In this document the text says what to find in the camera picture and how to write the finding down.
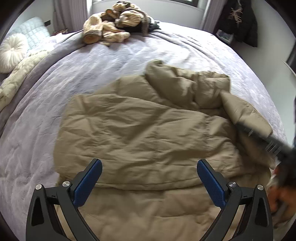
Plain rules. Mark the cream striped knit sweater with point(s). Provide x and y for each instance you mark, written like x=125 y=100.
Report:
x=115 y=25

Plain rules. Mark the white round pleated cushion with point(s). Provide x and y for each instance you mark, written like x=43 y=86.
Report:
x=13 y=50

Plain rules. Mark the small box with label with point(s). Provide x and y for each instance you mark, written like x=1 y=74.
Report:
x=224 y=37

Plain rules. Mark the black hanging coat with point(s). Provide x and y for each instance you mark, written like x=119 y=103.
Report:
x=238 y=19

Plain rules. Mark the dark green garment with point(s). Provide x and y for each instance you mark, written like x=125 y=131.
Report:
x=153 y=26

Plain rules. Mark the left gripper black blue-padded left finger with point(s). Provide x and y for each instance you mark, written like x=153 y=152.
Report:
x=43 y=222

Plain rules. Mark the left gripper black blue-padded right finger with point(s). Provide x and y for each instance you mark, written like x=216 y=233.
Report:
x=256 y=221

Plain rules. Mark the tan puffer jacket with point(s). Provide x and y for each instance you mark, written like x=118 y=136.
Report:
x=150 y=131

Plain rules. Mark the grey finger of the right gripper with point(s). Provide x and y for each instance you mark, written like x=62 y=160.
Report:
x=271 y=144

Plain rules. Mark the person's right hand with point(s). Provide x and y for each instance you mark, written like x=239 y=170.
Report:
x=285 y=195

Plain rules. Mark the lavender quilted bedspread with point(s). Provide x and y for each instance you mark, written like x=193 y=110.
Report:
x=30 y=123

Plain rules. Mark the cream fluffy blanket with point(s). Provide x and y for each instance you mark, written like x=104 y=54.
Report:
x=11 y=84

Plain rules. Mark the white tufted headboard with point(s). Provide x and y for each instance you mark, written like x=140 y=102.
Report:
x=34 y=29

